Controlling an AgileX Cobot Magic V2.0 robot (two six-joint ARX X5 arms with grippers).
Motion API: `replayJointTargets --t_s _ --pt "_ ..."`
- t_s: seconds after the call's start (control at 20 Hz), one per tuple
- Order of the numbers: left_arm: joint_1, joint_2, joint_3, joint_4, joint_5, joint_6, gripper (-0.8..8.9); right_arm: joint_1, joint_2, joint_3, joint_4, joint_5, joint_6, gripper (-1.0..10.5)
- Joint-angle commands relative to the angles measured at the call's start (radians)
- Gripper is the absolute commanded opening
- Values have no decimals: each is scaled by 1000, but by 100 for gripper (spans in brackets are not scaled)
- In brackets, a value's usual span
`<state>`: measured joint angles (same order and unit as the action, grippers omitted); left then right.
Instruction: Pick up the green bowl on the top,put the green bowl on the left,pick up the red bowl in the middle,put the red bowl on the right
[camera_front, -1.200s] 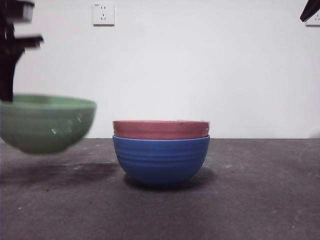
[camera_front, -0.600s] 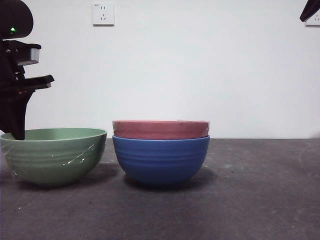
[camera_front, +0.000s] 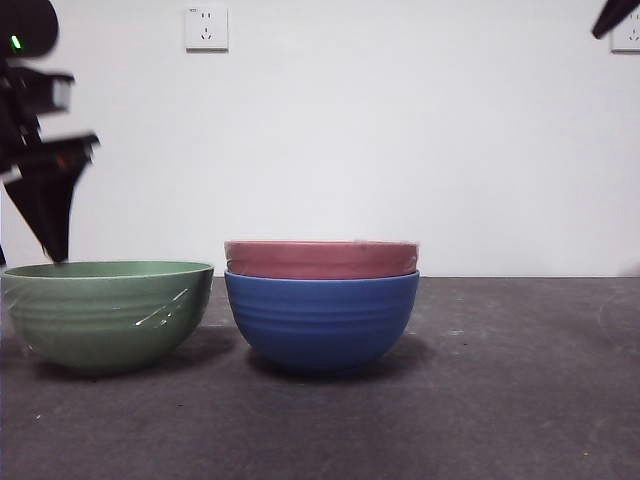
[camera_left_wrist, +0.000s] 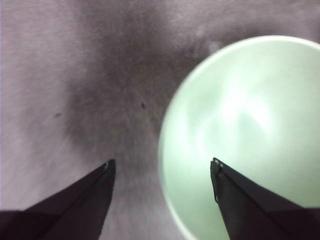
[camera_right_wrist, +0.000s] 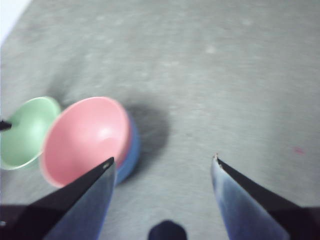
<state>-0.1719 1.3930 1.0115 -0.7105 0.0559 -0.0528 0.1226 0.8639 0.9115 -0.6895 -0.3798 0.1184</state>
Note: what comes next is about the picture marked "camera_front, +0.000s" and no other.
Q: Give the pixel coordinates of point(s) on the white wall socket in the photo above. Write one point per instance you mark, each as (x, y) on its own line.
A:
(629, 42)
(207, 29)

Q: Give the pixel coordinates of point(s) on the red ribbed bowl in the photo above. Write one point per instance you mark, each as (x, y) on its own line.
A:
(320, 257)

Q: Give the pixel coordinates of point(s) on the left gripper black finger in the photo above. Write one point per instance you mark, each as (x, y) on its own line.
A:
(47, 210)
(2, 255)

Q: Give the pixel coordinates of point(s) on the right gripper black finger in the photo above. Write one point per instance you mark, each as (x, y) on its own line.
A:
(611, 17)

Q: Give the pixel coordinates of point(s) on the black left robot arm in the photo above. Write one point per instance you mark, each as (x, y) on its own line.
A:
(27, 22)

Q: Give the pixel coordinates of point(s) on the blue ribbed bowl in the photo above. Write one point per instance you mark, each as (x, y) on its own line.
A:
(320, 325)

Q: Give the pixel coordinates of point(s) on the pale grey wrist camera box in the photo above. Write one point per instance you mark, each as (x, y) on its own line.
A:
(61, 95)

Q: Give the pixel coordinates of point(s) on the green ribbed bowl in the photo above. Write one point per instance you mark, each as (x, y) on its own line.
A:
(90, 320)

